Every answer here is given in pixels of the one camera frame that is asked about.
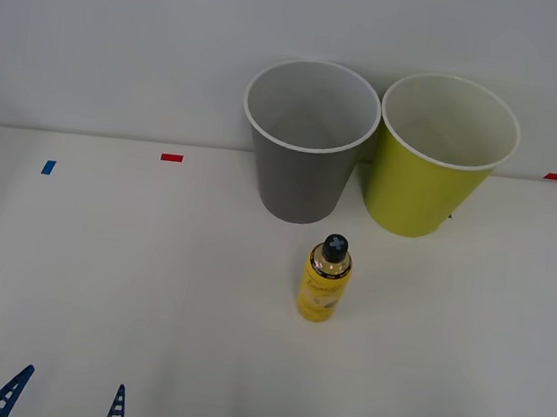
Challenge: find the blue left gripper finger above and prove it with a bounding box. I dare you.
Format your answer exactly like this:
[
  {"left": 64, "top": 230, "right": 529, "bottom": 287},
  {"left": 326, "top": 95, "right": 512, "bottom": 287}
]
[
  {"left": 102, "top": 381, "right": 130, "bottom": 417},
  {"left": 0, "top": 360, "right": 36, "bottom": 417}
]

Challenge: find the yellow bottle with black cap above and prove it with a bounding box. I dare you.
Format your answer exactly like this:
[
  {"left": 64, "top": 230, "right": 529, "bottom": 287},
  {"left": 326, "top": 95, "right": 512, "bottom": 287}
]
[{"left": 294, "top": 230, "right": 358, "bottom": 329}]

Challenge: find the yellow-green plastic waste bin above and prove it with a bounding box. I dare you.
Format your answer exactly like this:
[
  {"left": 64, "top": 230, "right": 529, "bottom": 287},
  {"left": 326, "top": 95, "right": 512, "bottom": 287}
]
[{"left": 359, "top": 66, "right": 527, "bottom": 250}]

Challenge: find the grey plastic waste bin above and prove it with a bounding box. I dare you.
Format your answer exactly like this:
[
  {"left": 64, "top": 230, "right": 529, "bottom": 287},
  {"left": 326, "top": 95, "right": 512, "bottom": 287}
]
[{"left": 229, "top": 51, "right": 388, "bottom": 233}]

